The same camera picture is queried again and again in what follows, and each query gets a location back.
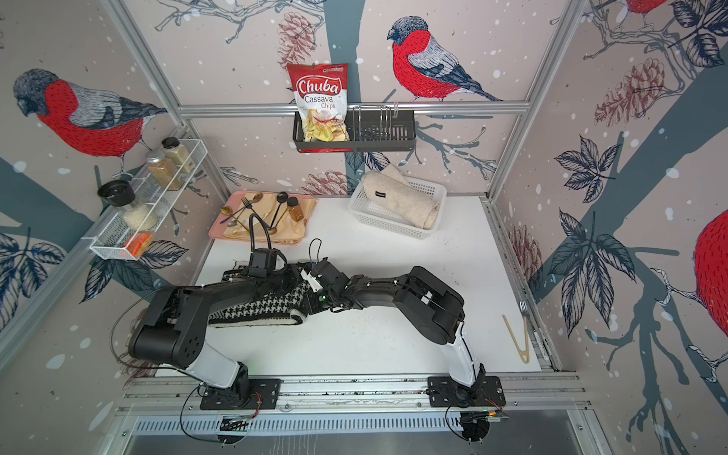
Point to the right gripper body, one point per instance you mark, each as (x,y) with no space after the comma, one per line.
(319,301)

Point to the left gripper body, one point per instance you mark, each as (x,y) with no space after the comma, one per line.
(282,282)

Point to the black white patterned scarf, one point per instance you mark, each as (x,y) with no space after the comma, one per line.
(287,304)

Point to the white plastic basket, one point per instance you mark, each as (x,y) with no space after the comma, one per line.
(367,212)

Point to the beige knitted scarf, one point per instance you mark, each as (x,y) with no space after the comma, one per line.
(392,191)

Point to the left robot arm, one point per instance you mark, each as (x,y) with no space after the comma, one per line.
(173,330)

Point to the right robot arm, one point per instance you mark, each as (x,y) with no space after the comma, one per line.
(430,305)

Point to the beige cloth on tray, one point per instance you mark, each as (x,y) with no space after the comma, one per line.
(288,232)

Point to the pink tray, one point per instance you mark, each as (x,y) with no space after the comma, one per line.
(216,230)

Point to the gold spoon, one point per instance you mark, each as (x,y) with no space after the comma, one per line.
(235,219)

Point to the small amber spice bottle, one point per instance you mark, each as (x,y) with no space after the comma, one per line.
(295,209)

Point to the black gold fork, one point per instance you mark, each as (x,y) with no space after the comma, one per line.
(249,206)

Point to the black ladle spoon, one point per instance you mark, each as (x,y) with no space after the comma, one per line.
(281,199)

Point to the small orange box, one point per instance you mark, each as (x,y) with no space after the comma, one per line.
(137,245)

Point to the spice jar black lid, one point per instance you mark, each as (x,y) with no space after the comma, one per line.
(178,154)

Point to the spice jar silver lid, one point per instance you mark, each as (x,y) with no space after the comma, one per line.
(164,171)

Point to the large jar black lid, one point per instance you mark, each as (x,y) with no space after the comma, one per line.
(136,214)

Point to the red cassava chips bag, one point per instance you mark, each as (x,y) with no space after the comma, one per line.
(321,95)

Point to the beige plastic tongs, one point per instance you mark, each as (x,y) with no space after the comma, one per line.
(519,335)

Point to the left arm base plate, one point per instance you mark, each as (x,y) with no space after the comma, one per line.
(256,394)

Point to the white wire wall shelf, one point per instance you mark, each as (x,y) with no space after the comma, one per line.
(109,243)

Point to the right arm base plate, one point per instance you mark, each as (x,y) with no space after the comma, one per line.
(443,392)

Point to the black wire wall basket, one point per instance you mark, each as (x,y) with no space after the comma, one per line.
(363,131)

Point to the aluminium front rail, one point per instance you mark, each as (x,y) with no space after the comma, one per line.
(369,394)

